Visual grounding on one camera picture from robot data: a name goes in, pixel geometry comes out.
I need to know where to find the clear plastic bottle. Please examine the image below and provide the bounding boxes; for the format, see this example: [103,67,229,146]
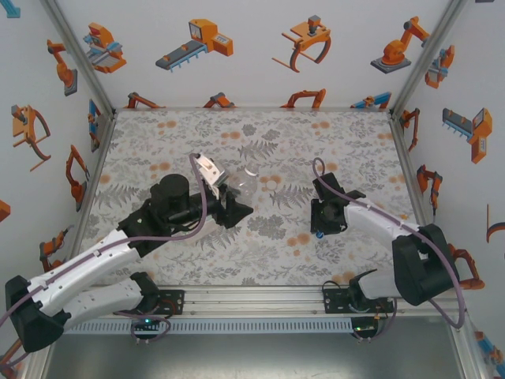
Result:
[225,164,261,208]

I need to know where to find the floral patterned table cover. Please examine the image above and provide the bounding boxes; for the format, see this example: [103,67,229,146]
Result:
[77,108,439,287]

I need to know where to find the controller board with green light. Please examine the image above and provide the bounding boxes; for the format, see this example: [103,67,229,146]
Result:
[352,321,380,335]
[132,315,165,332]

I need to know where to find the grey metal base panel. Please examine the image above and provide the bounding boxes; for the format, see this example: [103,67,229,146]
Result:
[47,333,465,379]

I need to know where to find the aluminium side rail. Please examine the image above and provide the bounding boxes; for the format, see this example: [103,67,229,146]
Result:
[388,109,488,379]
[15,110,119,379]

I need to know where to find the aluminium front rail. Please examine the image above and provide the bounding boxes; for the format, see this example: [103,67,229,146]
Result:
[62,284,470,319]

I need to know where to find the slotted grey cable duct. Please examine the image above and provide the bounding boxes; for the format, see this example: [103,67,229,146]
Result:
[65,317,353,336]

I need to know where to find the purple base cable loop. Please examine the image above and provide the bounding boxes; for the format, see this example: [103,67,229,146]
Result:
[353,295,398,343]
[114,310,173,345]

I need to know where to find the aluminium frame post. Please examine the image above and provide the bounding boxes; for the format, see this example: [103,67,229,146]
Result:
[388,0,470,119]
[41,0,118,119]

